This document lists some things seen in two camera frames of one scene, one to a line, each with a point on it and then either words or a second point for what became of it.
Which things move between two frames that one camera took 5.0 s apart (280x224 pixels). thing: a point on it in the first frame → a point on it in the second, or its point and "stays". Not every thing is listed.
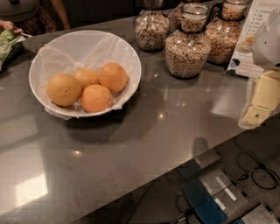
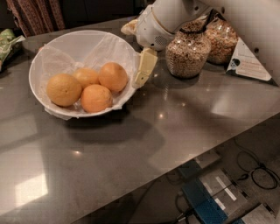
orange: (113, 76) stays
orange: (64, 90) stays
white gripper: (269, 46) → (148, 31)
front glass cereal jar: (187, 51) stays
